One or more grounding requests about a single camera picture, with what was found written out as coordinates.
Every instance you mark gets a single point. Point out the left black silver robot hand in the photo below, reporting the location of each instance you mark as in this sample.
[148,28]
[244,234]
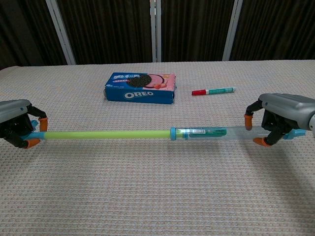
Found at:
[12,110]

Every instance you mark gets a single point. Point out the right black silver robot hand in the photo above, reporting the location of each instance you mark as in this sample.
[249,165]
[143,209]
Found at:
[288,105]

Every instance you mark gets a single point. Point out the clear plastic tube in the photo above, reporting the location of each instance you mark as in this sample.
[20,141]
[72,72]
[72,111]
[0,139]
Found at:
[209,132]

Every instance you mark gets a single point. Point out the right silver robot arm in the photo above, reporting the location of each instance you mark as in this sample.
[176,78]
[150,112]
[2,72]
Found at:
[312,125]

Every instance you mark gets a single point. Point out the white marker red cap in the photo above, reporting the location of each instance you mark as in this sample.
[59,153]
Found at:
[216,91]

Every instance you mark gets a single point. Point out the dark folding screen panel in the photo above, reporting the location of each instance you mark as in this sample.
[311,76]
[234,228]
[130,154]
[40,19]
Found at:
[105,29]
[197,27]
[24,29]
[278,27]

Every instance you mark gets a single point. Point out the blue pink Oreo box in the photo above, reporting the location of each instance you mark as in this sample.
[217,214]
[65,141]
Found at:
[137,94]

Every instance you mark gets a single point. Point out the beige woven tablecloth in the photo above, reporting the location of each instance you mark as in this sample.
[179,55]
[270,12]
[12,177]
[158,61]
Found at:
[157,184]

